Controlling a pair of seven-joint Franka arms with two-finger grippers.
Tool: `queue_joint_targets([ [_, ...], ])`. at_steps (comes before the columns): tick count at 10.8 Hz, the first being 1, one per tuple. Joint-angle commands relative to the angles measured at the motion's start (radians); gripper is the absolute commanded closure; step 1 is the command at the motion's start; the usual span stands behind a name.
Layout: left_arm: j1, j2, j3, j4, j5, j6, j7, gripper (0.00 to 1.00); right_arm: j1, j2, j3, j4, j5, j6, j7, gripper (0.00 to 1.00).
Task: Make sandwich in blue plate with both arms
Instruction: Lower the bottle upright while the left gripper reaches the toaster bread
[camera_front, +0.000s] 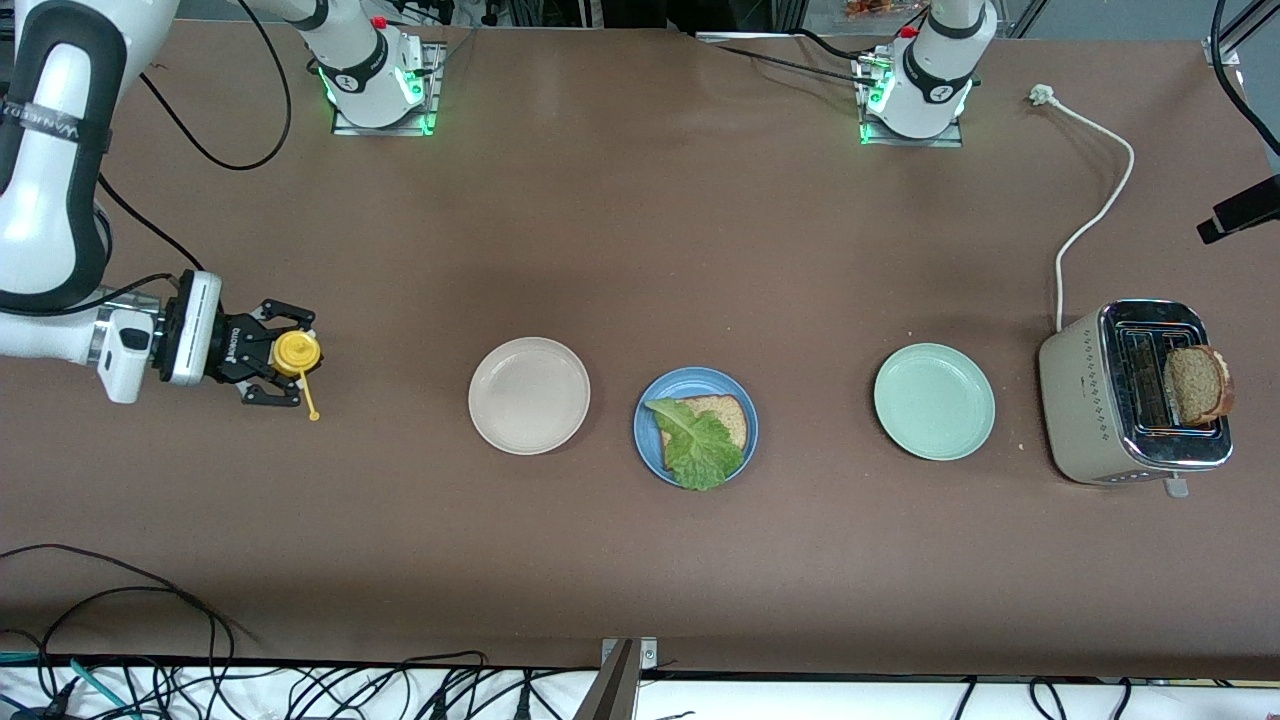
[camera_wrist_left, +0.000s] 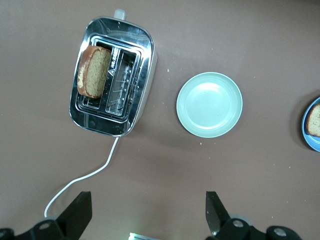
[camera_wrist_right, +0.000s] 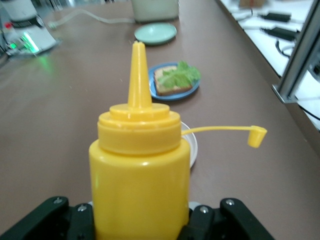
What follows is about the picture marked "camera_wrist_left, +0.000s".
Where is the beige chrome two-slot toaster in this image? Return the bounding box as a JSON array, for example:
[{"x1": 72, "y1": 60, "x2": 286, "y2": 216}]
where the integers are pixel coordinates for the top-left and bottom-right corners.
[{"x1": 69, "y1": 9, "x2": 158, "y2": 138}]

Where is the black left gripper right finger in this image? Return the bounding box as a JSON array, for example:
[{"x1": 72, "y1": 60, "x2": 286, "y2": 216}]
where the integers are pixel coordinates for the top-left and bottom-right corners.
[{"x1": 205, "y1": 191, "x2": 253, "y2": 240}]

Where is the brown bread slice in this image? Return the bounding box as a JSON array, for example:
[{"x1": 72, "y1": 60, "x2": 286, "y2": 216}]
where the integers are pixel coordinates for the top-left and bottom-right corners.
[
  {"x1": 305, "y1": 104, "x2": 320, "y2": 138},
  {"x1": 76, "y1": 44, "x2": 112, "y2": 99}
]

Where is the light green round plate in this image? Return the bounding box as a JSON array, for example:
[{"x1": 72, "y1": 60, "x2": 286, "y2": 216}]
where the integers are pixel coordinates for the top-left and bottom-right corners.
[{"x1": 176, "y1": 72, "x2": 244, "y2": 139}]

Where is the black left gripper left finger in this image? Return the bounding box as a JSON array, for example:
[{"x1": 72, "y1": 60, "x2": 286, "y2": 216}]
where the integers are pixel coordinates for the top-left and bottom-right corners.
[{"x1": 12, "y1": 191, "x2": 93, "y2": 240}]

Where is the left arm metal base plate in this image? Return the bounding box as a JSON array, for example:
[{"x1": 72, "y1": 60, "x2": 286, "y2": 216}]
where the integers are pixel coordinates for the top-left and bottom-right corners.
[{"x1": 129, "y1": 232, "x2": 161, "y2": 240}]

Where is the blue round plate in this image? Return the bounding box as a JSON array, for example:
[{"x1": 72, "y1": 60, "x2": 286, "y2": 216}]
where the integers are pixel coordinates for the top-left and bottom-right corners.
[{"x1": 301, "y1": 96, "x2": 320, "y2": 153}]

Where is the white toaster power cord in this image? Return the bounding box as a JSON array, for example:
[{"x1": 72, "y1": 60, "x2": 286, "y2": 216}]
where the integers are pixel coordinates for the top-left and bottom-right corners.
[{"x1": 44, "y1": 136, "x2": 120, "y2": 218}]

